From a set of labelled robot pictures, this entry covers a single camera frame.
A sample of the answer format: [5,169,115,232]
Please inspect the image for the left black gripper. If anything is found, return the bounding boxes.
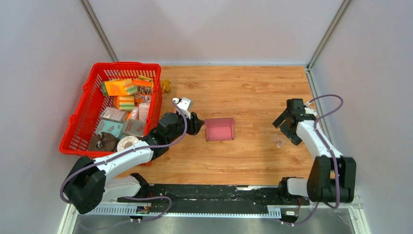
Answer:
[167,111,205,144]

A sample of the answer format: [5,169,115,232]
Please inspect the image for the clear plastic wrapper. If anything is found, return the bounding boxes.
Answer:
[271,134,286,149]

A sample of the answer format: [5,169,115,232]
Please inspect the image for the pink paper box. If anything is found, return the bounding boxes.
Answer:
[205,117,235,141]

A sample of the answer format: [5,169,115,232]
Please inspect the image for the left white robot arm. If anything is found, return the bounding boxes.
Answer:
[59,112,205,214]

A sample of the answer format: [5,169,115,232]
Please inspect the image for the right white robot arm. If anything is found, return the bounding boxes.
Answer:
[273,98,357,204]

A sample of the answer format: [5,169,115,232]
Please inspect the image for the yellow banana toy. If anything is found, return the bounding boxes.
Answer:
[161,79,171,94]

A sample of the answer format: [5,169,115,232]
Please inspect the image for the white tape roll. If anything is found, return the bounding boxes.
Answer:
[116,136,139,152]

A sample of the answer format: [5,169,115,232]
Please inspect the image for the orange green sponge pack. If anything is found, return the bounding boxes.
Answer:
[101,78,138,96]

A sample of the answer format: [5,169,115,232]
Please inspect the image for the teal snack packet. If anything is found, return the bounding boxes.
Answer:
[94,119,124,139]

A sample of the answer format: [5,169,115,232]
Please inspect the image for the brown crumpled packet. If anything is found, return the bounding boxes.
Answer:
[88,132,119,152]

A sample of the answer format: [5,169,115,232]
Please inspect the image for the red plastic basket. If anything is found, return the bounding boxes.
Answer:
[59,61,163,158]

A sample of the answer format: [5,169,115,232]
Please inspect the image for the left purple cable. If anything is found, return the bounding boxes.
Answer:
[59,100,188,223]

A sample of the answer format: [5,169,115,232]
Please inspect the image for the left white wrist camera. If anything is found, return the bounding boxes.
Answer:
[172,97,193,119]

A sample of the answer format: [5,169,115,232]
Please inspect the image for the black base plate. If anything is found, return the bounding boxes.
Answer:
[136,184,310,215]

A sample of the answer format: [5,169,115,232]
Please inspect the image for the aluminium frame rail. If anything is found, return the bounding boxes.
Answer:
[66,182,363,217]

